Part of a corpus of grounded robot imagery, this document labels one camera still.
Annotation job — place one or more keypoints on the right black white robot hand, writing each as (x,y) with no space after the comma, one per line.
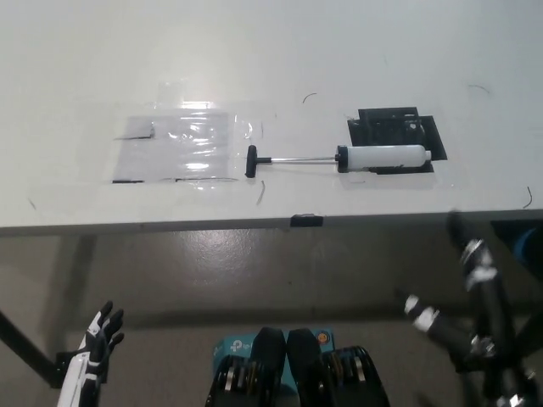
(494,305)

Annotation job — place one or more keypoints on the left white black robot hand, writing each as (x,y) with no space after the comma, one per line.
(78,373)

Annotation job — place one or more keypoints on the small white air pump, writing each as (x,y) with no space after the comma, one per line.
(382,157)

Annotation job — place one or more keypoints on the black diagonal table brace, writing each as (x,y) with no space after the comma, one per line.
(25,343)

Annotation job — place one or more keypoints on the teal router box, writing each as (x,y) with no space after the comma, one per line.
(231,345)

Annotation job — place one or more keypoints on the black tape strip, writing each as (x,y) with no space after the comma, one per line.
(307,220)

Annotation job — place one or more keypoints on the black tape square marker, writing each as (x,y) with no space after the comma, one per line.
(382,129)

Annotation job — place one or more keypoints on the clear plastic bag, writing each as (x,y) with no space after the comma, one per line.
(169,148)

